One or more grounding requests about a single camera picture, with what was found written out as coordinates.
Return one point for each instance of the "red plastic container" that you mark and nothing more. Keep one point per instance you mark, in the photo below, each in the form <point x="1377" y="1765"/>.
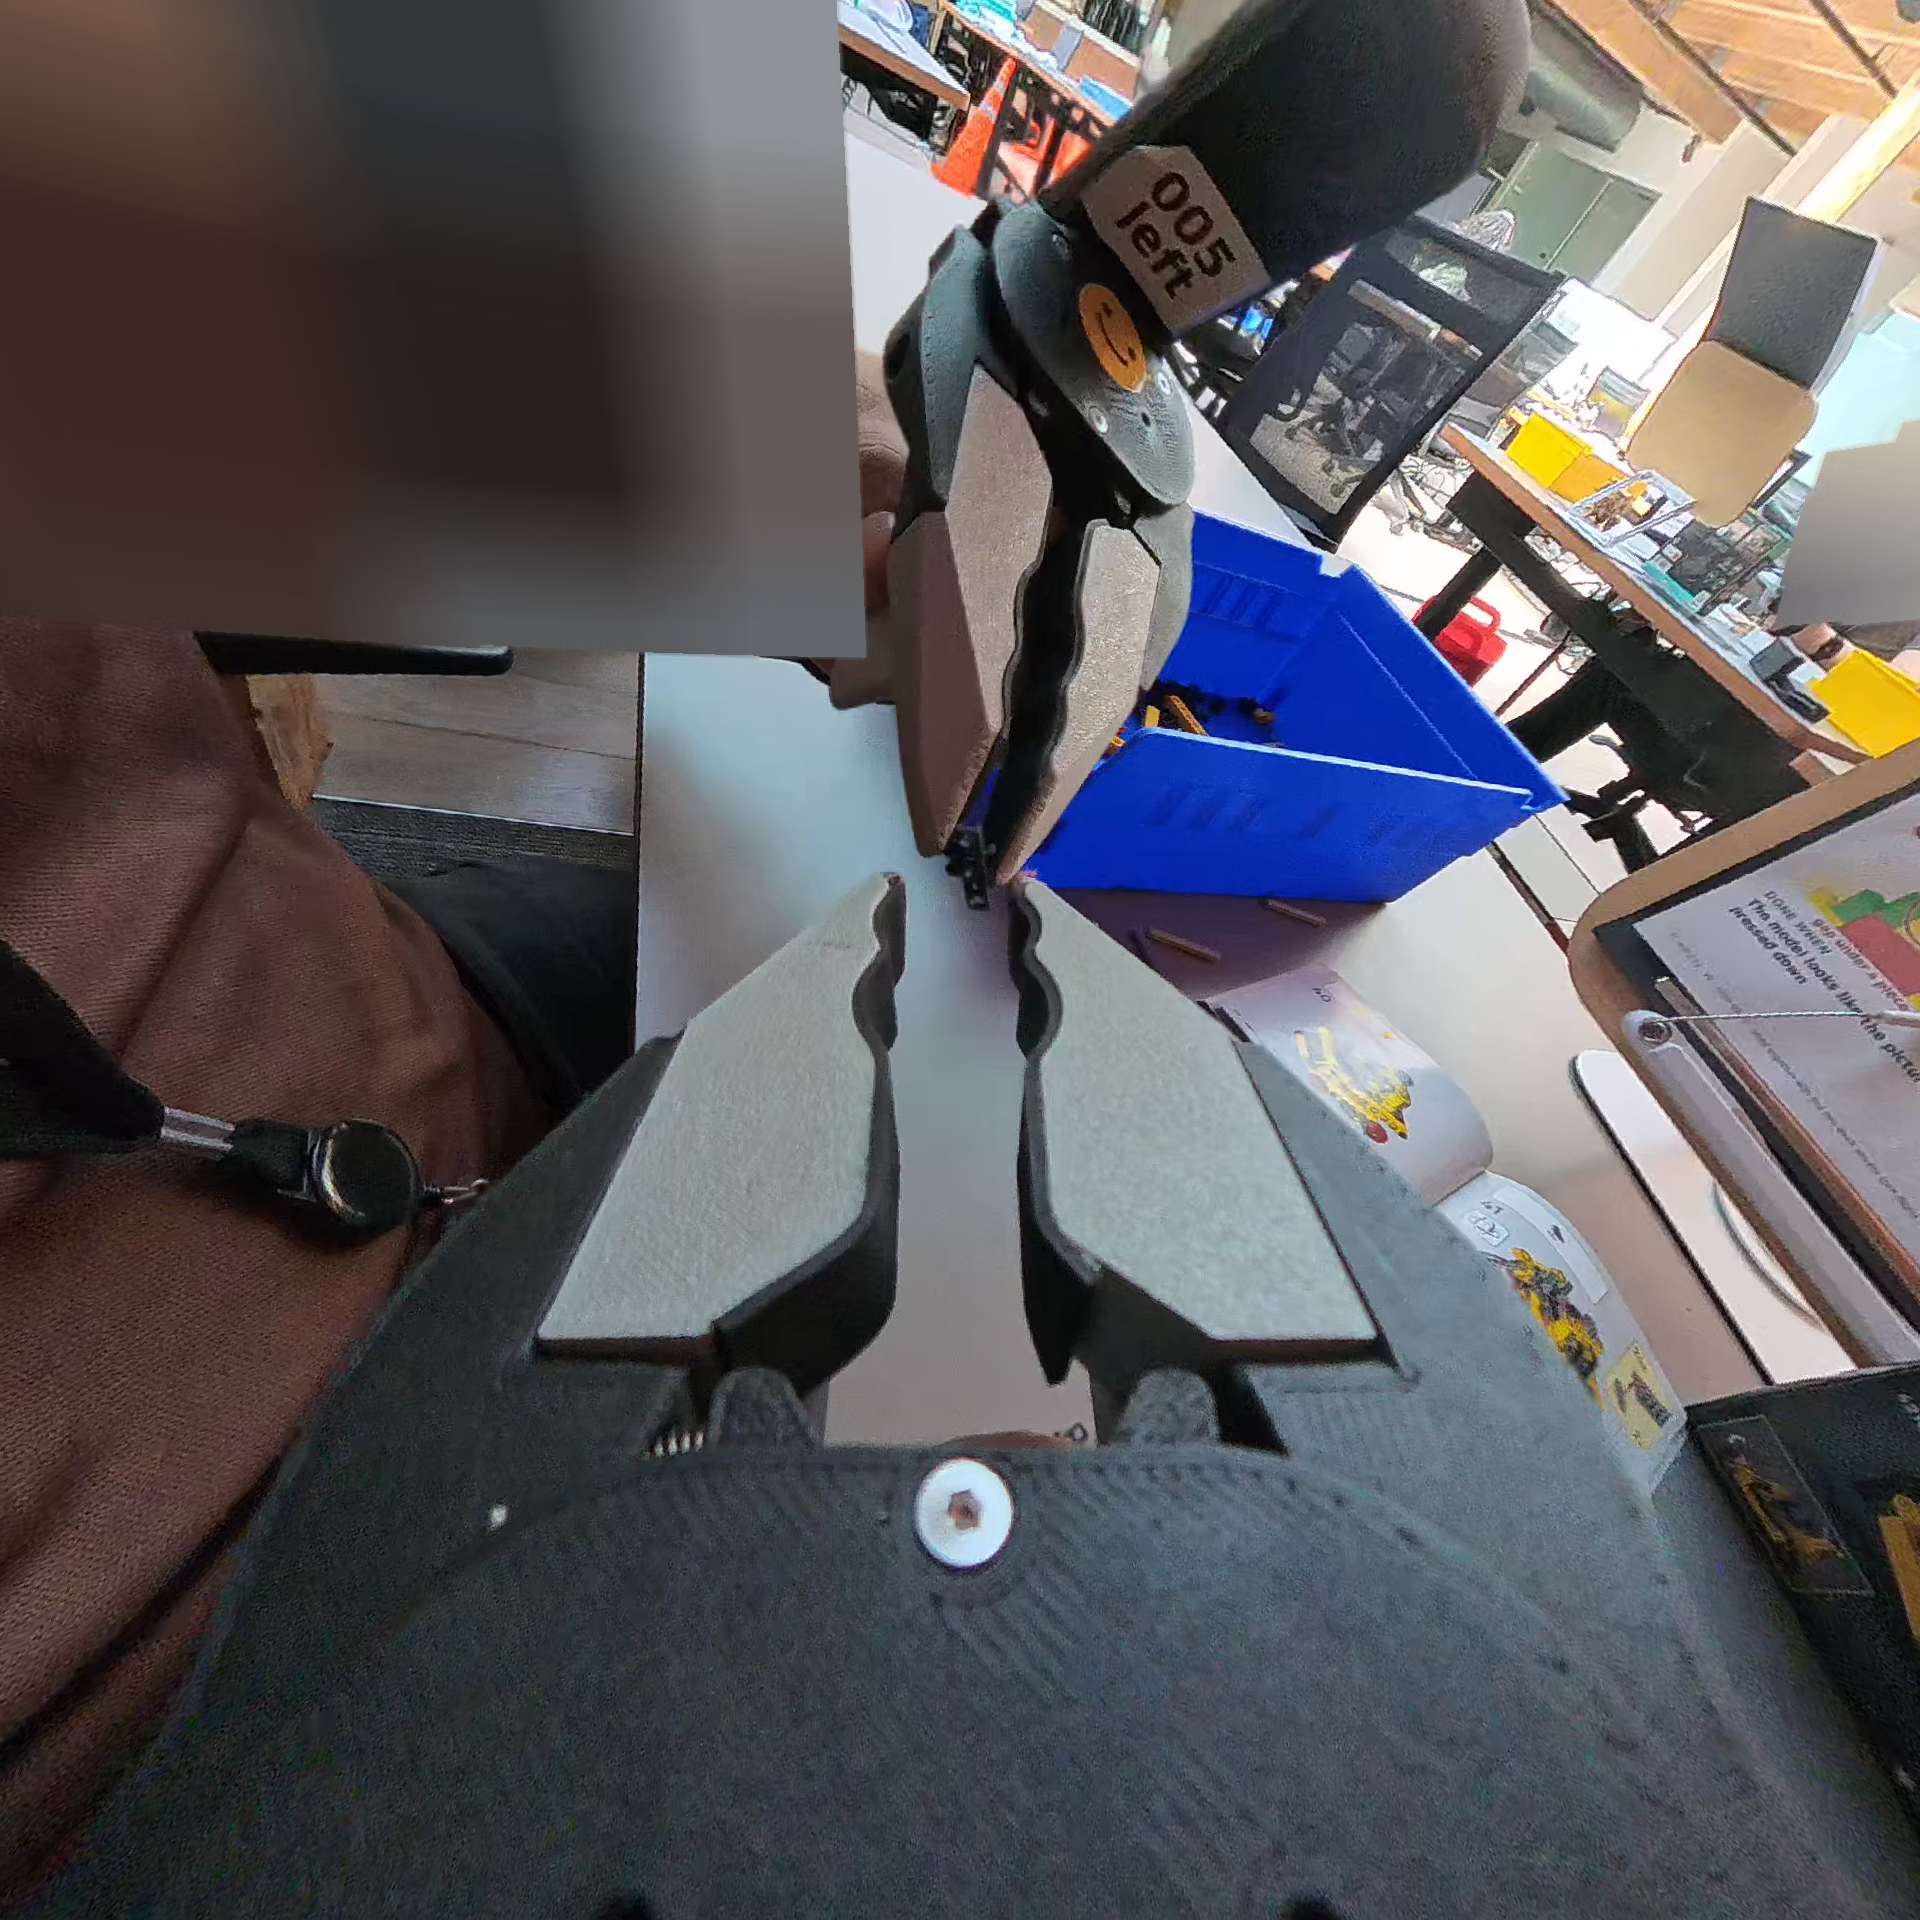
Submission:
<point x="1473" y="646"/>

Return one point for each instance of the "black badge reel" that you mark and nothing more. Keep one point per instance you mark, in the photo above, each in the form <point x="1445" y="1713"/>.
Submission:
<point x="352" y="1174"/>

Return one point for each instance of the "open lego instruction booklet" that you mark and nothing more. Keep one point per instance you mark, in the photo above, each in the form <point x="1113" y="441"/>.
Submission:
<point x="1394" y="1079"/>

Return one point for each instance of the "yellow storage bin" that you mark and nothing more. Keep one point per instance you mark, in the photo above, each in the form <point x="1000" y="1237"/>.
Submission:
<point x="1875" y="703"/>
<point x="1560" y="451"/>

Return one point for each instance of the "wooden desk with black legs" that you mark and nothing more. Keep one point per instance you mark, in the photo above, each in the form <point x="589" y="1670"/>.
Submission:
<point x="1650" y="629"/>

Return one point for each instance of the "black trousers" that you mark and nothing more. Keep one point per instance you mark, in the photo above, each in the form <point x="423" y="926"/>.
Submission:
<point x="523" y="960"/>

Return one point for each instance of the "tan and black chair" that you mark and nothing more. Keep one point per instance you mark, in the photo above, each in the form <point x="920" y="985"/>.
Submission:
<point x="1717" y="411"/>

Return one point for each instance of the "black lego set box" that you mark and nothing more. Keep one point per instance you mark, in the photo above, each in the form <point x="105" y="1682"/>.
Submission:
<point x="1815" y="1517"/>

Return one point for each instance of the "blue plastic bin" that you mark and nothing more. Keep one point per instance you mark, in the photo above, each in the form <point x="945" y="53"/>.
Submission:
<point x="1275" y="819"/>

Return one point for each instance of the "instruction sheet on stand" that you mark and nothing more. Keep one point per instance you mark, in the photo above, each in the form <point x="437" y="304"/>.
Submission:
<point x="1681" y="856"/>

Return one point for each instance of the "person's left hand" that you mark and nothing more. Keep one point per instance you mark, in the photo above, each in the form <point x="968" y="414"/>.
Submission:
<point x="882" y="525"/>

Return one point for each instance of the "tan lego axle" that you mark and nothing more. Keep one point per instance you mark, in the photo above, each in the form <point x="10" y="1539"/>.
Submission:
<point x="1181" y="944"/>
<point x="1298" y="912"/>

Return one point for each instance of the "printed instruction sheet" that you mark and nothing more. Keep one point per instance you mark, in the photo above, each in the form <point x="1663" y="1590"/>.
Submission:
<point x="1830" y="991"/>

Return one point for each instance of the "black lego track link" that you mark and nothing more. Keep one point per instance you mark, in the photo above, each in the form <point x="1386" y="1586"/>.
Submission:
<point x="971" y="874"/>

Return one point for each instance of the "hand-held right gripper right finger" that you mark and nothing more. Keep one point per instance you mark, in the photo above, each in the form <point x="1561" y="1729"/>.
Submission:
<point x="1184" y="1184"/>

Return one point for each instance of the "heap of mixed lego pieces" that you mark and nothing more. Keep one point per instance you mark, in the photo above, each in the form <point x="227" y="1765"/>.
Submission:
<point x="1201" y="709"/>

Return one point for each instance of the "orange traffic cone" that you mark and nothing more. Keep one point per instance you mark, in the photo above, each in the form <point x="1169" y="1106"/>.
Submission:
<point x="974" y="135"/>

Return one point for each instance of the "black mesh office chair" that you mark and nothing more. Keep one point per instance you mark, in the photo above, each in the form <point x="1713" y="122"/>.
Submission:
<point x="1350" y="376"/>

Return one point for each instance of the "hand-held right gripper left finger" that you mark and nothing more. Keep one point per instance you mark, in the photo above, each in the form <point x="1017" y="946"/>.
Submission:
<point x="721" y="1155"/>

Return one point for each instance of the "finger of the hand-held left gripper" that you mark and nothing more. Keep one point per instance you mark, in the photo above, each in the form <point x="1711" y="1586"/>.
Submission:
<point x="968" y="599"/>
<point x="1110" y="629"/>

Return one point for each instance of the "brown sweatshirt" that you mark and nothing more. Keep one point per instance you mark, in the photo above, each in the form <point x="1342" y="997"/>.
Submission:
<point x="181" y="1424"/>

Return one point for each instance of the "silver document stand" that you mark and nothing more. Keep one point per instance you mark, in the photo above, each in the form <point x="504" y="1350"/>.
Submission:
<point x="1695" y="1155"/>

